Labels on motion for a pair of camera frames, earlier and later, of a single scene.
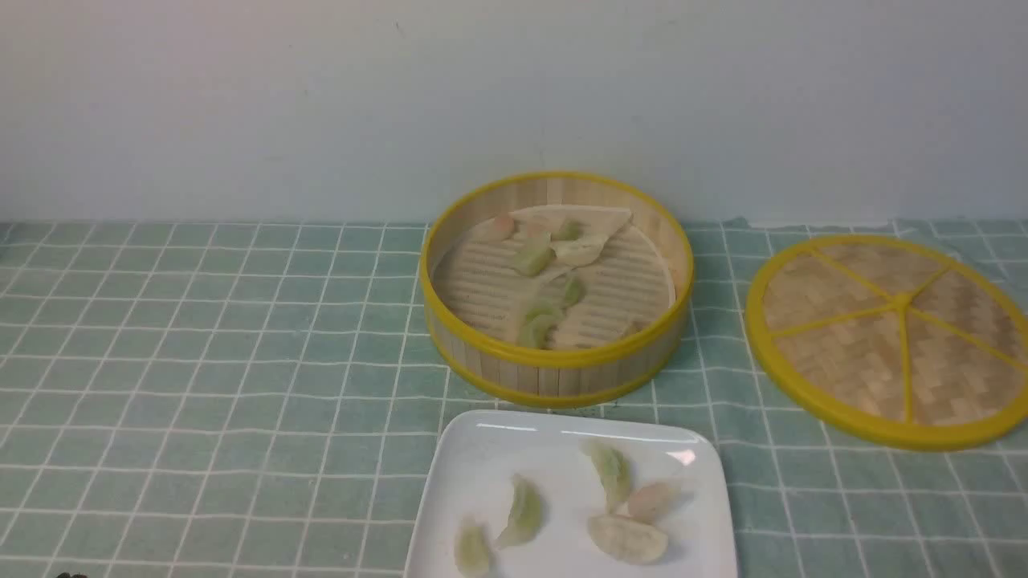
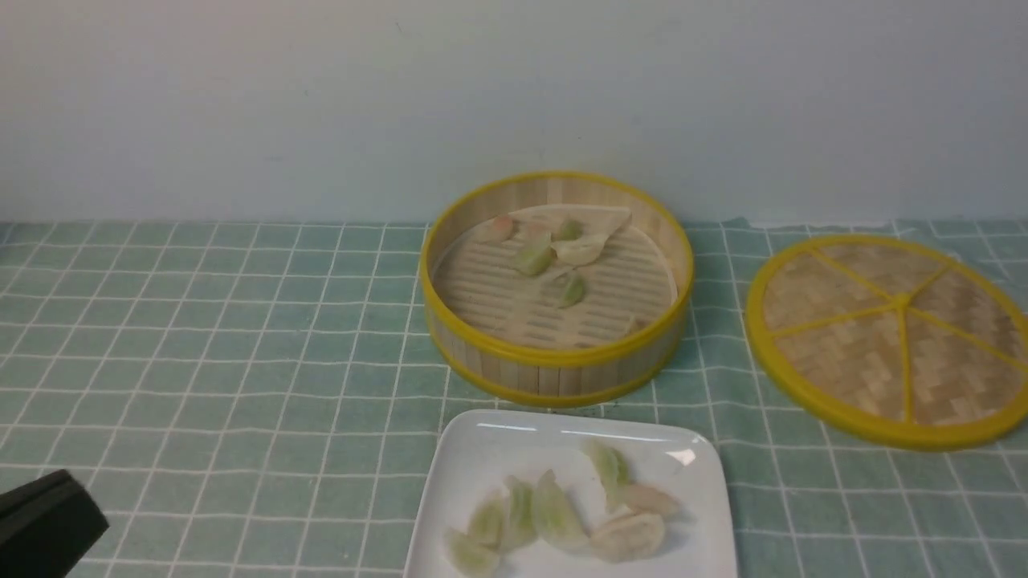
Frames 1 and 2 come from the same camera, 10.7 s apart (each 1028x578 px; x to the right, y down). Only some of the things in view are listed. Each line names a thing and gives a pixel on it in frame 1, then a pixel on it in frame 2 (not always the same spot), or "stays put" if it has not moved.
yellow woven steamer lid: [898, 340] stays put
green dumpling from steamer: [544, 316] to [487, 523]
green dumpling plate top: [613, 470] stays put
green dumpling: [539, 328] to [558, 519]
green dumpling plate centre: [525, 514] stays put
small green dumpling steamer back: [568, 230] stays put
